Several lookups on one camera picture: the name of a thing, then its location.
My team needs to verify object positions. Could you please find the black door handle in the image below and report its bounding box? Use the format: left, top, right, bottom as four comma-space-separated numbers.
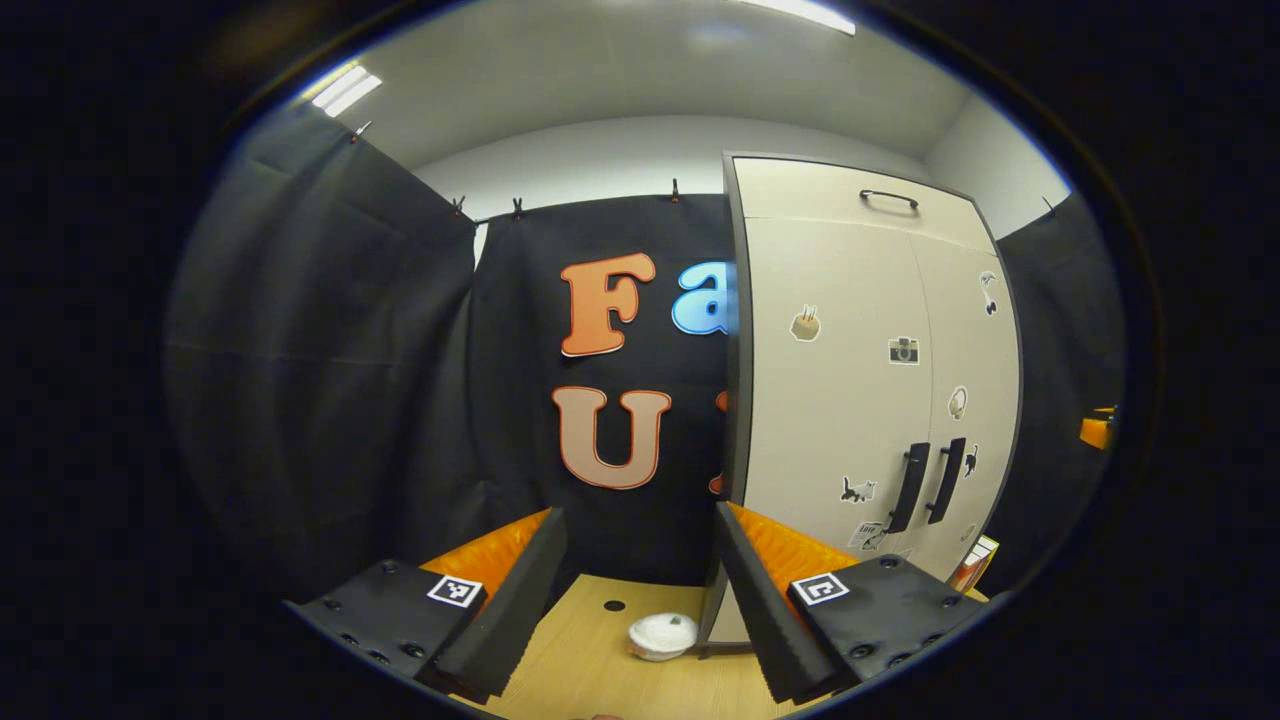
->
885, 442, 931, 534
925, 437, 968, 526

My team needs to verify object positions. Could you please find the ceiling light panel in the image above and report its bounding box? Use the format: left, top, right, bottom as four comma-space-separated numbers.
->
310, 65, 383, 119
735, 0, 856, 36

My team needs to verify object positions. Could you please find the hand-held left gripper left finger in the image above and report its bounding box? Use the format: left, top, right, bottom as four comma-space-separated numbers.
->
283, 505, 569, 706

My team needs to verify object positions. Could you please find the white lidded bowl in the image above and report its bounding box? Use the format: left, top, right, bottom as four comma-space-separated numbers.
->
628, 612, 700, 663

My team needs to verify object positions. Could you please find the white cabinet drawer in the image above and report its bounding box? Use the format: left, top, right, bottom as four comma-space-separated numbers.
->
730, 155, 1001, 256

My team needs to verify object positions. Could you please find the black backdrop cloth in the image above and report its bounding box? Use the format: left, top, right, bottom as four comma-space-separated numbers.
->
468, 193, 741, 586
165, 105, 479, 601
985, 192, 1126, 596

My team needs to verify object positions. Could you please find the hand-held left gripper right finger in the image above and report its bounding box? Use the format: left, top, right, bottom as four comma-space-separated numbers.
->
712, 500, 986, 706

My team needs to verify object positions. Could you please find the white shoe cabinet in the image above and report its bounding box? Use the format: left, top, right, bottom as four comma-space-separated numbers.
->
700, 150, 1023, 656

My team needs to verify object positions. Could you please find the white cabinet door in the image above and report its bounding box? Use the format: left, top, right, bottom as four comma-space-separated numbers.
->
742, 215, 936, 646
905, 235, 1023, 583

